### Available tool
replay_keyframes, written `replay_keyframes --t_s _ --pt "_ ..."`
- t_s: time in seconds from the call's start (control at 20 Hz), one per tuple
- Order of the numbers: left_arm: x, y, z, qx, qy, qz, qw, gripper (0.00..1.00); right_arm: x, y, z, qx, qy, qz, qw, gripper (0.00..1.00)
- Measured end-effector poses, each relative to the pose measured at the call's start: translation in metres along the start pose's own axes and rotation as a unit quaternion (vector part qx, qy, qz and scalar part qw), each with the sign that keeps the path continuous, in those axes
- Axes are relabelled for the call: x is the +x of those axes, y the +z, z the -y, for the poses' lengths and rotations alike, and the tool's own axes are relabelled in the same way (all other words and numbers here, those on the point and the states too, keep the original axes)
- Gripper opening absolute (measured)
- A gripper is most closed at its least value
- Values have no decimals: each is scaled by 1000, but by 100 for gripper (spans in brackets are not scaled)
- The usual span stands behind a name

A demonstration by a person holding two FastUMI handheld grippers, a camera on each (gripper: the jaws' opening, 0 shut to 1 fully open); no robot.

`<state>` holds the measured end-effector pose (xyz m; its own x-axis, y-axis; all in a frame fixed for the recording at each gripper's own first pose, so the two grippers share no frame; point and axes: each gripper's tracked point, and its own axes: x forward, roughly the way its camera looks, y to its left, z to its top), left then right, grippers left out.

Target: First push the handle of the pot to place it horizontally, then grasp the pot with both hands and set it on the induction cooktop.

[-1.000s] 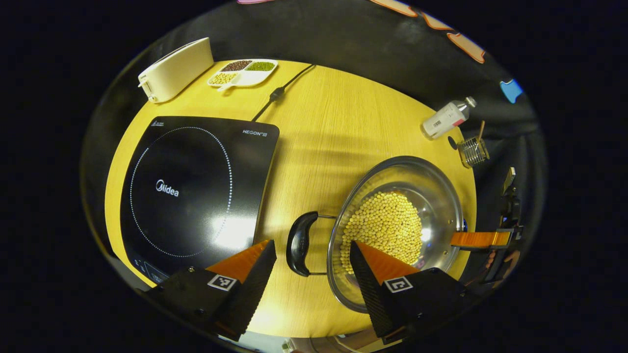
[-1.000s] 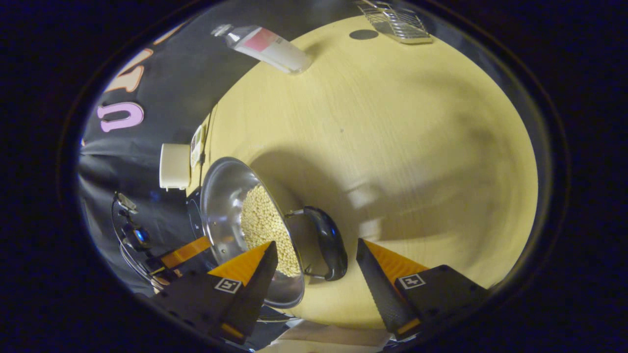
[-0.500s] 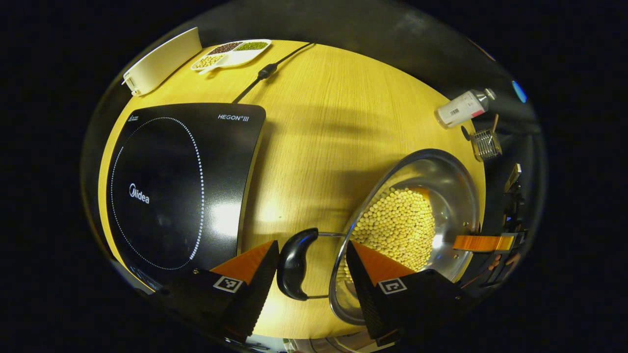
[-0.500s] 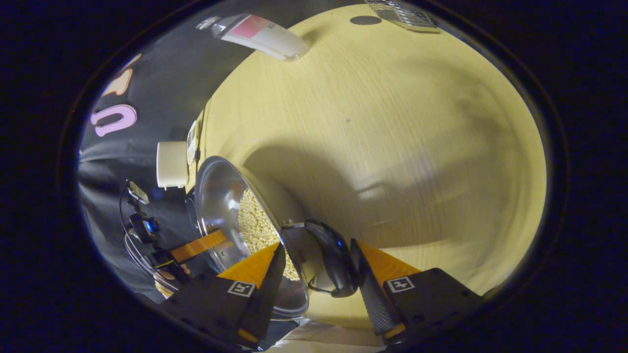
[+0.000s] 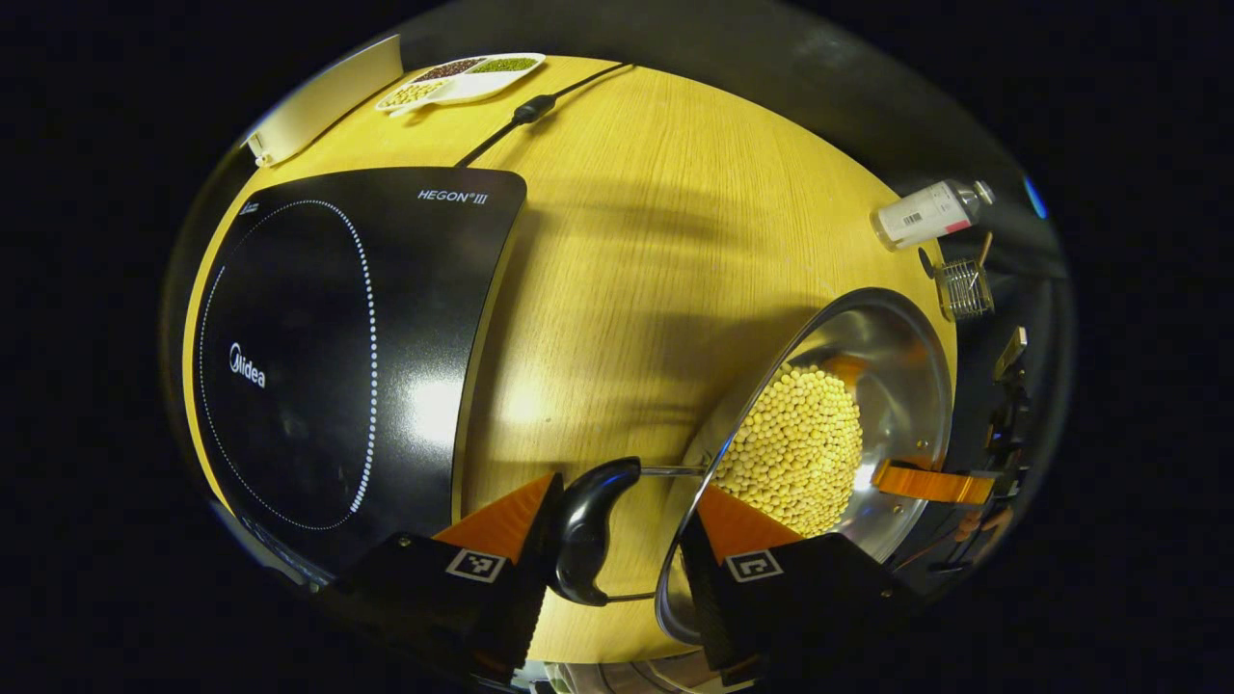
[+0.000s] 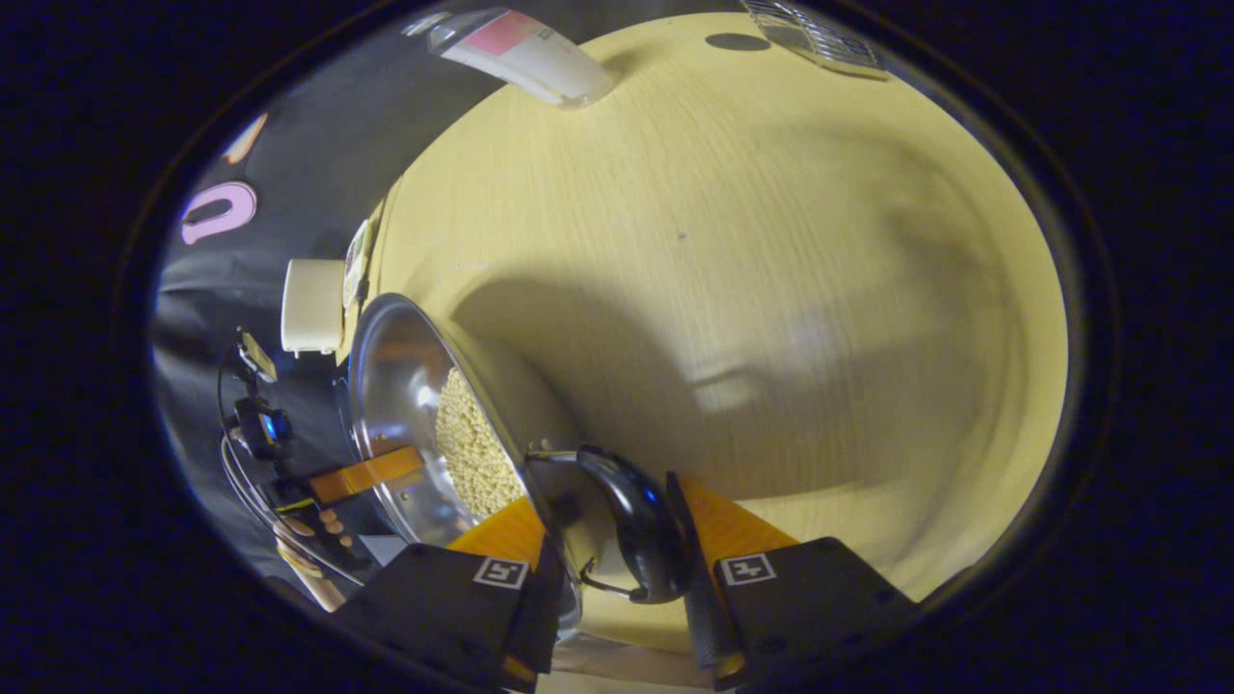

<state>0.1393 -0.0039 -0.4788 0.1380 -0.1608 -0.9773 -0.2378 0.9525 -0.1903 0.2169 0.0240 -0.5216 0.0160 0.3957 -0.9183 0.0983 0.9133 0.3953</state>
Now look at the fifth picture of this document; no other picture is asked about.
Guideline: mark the clear plastic bottle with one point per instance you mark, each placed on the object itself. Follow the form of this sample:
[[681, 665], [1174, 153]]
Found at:
[[925, 214]]

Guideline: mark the small black cap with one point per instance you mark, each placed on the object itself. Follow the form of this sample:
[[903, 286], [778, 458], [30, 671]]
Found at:
[[926, 262]]

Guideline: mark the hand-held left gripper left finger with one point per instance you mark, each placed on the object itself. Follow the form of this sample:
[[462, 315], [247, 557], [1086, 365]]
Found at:
[[525, 598]]

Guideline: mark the white toaster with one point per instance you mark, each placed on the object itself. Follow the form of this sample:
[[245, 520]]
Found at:
[[328, 96]]

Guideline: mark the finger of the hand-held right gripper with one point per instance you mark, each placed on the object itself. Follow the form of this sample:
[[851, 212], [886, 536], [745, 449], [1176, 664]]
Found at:
[[930, 482]]

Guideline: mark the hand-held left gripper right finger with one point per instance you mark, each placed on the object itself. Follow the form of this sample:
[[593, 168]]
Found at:
[[704, 598]]

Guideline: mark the black induction cooktop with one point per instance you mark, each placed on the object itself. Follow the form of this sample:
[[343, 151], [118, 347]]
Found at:
[[318, 366]]

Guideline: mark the white divided dish of beans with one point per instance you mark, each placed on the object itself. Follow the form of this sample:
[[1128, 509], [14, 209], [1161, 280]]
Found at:
[[468, 85]]

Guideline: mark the pile of soybeans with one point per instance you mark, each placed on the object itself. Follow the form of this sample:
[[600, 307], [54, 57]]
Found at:
[[800, 443]]

